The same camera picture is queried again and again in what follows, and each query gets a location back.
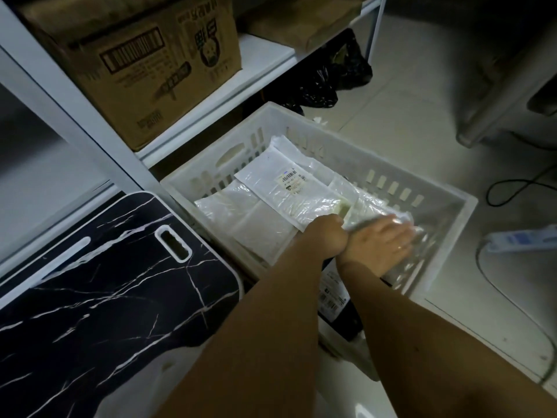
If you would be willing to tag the person's right forearm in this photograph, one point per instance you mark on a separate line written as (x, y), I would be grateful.
(435, 348)

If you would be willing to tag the dark grey labelled bag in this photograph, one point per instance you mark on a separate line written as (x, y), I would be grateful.
(337, 304)

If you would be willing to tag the dark cardboard box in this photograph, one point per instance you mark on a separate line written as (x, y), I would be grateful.
(300, 19)

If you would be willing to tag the black marble lap table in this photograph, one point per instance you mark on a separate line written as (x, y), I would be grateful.
(109, 300)

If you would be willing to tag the black plastic bag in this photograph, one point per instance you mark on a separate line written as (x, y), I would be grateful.
(335, 78)

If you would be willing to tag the person's white shorts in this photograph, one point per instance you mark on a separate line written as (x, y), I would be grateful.
(139, 387)

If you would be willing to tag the person's left hand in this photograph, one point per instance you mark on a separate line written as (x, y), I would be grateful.
(324, 237)

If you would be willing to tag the white metal shelf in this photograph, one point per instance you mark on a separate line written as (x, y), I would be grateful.
(256, 60)

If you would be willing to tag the person's left forearm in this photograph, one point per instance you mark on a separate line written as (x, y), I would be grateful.
(252, 339)

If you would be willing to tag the white plastic basket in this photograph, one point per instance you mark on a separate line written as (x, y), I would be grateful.
(435, 200)

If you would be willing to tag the cardboard box with black print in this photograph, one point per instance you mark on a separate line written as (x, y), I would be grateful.
(143, 73)

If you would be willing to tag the person's right hand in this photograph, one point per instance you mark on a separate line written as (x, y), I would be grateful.
(376, 248)

